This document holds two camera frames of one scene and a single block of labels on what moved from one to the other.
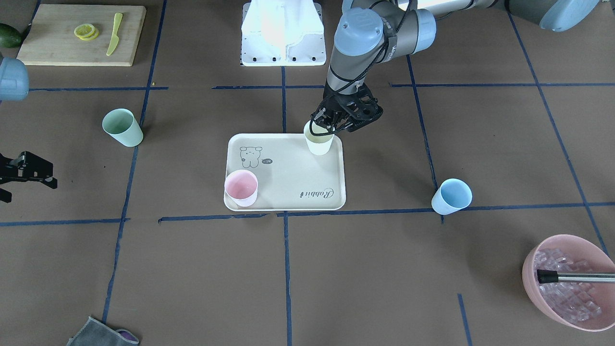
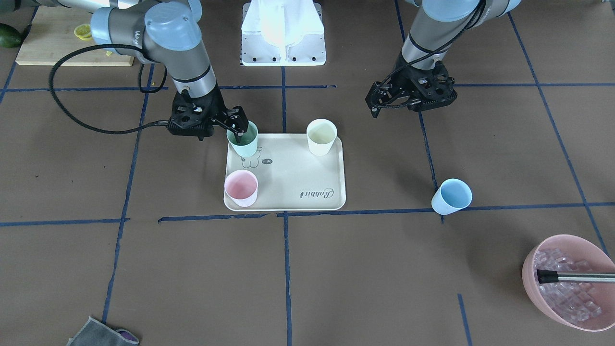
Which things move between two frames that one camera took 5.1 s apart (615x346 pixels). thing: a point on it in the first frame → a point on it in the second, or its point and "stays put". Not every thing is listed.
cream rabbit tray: (289, 177) stays put
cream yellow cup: (318, 145) stays put
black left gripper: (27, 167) → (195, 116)
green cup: (121, 125) → (248, 144)
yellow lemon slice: (86, 31) stays put
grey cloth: (94, 332) stays put
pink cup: (241, 186) stays put
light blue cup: (453, 195) stays put
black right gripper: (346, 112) → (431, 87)
